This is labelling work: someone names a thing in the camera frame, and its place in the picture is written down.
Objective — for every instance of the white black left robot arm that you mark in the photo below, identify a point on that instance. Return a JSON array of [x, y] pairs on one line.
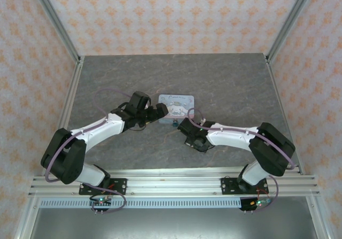
[[107, 128]]

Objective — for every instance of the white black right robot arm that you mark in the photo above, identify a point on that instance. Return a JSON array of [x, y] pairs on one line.
[[229, 137]]

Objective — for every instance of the small circuit board with leds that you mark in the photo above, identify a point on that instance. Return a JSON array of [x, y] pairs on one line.
[[257, 203], [101, 201]]

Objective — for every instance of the grey metal panel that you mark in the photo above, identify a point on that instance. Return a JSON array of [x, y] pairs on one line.
[[173, 223]]

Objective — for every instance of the aluminium rail beam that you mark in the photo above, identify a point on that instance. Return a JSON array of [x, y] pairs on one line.
[[173, 183]]

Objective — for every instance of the aluminium side rail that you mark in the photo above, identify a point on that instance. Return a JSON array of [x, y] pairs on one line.
[[66, 108], [281, 110]]

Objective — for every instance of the aluminium frame post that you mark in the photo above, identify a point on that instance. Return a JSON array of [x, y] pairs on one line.
[[55, 17], [290, 17]]

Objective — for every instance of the aluminium frame leg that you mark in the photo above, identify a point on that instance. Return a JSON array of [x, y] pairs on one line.
[[318, 220], [25, 220]]

